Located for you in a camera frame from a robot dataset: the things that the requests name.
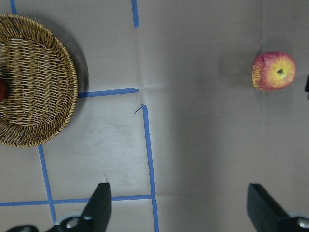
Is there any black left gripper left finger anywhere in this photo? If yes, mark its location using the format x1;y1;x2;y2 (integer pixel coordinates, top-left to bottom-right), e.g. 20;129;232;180
6;183;112;232

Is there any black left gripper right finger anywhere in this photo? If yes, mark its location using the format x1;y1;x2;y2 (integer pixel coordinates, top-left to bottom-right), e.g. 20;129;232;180
247;183;309;232

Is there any red yellow striped apple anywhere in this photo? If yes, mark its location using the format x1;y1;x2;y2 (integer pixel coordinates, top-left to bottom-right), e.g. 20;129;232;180
252;51;296;91

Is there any round woven wicker basket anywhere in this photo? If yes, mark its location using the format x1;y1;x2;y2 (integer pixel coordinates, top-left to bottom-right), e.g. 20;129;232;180
0;14;78;147

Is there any dark red apple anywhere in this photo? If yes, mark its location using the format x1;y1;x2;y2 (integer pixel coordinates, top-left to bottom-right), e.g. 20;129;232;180
0;78;7;102

